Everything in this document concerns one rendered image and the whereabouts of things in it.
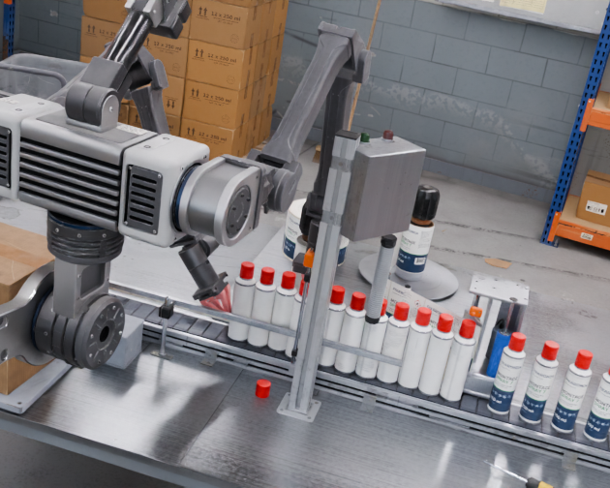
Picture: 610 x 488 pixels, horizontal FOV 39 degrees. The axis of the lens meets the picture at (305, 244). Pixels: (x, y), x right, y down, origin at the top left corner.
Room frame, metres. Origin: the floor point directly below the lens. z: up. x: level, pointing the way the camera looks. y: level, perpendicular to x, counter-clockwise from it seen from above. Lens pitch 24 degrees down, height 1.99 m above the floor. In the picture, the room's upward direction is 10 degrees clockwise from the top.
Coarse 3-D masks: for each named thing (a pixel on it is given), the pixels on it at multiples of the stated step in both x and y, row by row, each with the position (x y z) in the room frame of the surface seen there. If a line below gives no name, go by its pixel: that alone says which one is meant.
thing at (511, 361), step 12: (516, 336) 1.74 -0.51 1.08; (504, 348) 1.76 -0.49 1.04; (516, 348) 1.74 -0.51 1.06; (504, 360) 1.74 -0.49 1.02; (516, 360) 1.73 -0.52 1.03; (504, 372) 1.73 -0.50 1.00; (516, 372) 1.73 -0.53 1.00; (504, 384) 1.73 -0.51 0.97; (516, 384) 1.74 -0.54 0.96; (492, 396) 1.74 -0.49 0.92; (504, 396) 1.73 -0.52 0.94; (492, 408) 1.73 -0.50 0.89; (504, 408) 1.73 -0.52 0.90
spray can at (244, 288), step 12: (252, 264) 1.88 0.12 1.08; (240, 276) 1.87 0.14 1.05; (252, 276) 1.88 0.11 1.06; (240, 288) 1.86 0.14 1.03; (252, 288) 1.87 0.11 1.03; (240, 300) 1.86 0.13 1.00; (252, 300) 1.87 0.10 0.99; (240, 312) 1.86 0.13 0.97; (240, 324) 1.86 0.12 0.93; (228, 336) 1.88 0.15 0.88; (240, 336) 1.86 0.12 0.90
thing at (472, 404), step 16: (128, 304) 1.96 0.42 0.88; (144, 304) 1.97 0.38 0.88; (144, 320) 1.89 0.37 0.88; (160, 320) 1.90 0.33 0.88; (176, 320) 1.91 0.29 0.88; (192, 320) 1.93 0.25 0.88; (208, 320) 1.94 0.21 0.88; (208, 336) 1.86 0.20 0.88; (224, 336) 1.88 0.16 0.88; (272, 352) 1.84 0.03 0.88; (320, 368) 1.80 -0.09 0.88; (384, 384) 1.78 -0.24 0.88; (432, 400) 1.75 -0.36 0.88; (464, 400) 1.77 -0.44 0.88; (480, 400) 1.78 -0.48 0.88; (496, 416) 1.72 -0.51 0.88; (512, 416) 1.73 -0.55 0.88; (544, 416) 1.76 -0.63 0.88; (544, 432) 1.69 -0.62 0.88; (576, 432) 1.71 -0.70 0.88; (608, 432) 1.74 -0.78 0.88; (608, 448) 1.67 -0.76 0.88
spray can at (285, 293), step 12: (288, 276) 1.85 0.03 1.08; (288, 288) 1.85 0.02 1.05; (276, 300) 1.85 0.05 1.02; (288, 300) 1.85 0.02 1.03; (276, 312) 1.85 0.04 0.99; (288, 312) 1.85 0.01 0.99; (276, 324) 1.85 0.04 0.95; (288, 324) 1.85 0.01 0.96; (276, 336) 1.85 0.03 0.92; (276, 348) 1.84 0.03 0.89
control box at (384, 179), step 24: (360, 144) 1.72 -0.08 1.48; (384, 144) 1.75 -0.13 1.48; (408, 144) 1.78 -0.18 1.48; (360, 168) 1.66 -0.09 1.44; (384, 168) 1.69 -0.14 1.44; (408, 168) 1.73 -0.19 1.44; (360, 192) 1.65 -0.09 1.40; (384, 192) 1.69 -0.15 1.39; (408, 192) 1.74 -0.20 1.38; (360, 216) 1.65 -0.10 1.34; (384, 216) 1.71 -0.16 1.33; (408, 216) 1.76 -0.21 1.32
